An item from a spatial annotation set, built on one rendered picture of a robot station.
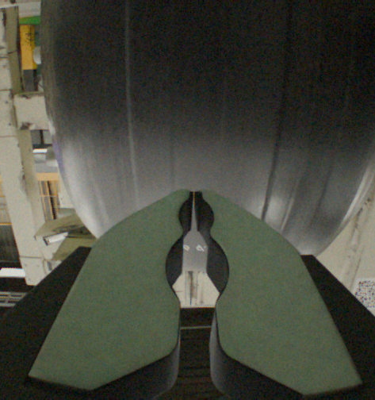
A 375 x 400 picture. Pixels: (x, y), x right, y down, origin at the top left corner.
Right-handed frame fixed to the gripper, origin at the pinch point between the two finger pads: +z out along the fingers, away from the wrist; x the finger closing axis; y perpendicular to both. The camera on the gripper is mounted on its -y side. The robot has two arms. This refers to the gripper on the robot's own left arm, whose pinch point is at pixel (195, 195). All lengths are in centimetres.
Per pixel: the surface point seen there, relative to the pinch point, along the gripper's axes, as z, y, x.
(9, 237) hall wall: 804, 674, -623
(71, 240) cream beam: 58, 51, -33
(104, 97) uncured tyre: 8.9, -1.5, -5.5
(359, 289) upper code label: 24.4, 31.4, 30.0
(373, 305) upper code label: 24, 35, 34
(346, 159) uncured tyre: 8.7, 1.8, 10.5
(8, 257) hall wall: 791, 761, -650
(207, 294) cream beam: 47, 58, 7
